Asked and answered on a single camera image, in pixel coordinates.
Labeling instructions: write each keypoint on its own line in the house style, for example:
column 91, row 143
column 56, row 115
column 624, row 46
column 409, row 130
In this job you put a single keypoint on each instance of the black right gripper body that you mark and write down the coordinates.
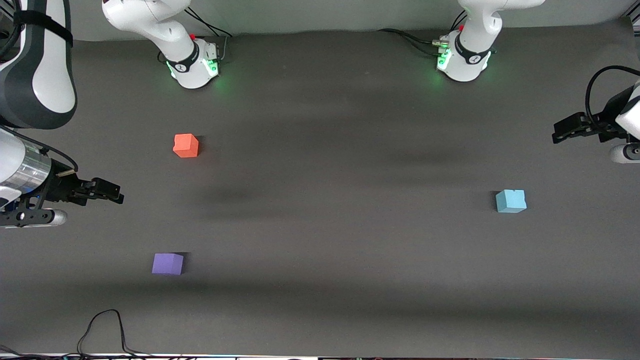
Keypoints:
column 59, row 188

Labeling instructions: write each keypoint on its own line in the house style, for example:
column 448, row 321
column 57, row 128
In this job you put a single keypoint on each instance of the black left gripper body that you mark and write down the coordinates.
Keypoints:
column 603, row 125

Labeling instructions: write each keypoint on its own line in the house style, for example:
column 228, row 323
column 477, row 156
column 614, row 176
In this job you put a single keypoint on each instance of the light blue foam block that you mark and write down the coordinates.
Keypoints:
column 510, row 201

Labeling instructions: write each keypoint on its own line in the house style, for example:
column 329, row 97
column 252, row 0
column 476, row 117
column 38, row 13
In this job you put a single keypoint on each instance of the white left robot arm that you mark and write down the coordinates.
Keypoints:
column 470, row 45

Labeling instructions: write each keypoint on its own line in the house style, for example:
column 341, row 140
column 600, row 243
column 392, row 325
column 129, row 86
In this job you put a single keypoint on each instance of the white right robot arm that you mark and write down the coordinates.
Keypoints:
column 45, row 75

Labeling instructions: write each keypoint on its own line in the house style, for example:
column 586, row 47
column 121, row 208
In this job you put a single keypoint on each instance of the purple foam block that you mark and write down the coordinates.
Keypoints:
column 167, row 264

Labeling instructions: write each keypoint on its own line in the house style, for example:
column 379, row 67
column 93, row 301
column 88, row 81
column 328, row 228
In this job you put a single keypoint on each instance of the orange foam block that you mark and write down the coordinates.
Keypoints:
column 185, row 145

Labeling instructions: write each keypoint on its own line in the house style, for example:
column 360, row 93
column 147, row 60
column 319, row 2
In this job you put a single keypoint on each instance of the dark grey table mat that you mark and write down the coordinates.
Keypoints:
column 325, row 240

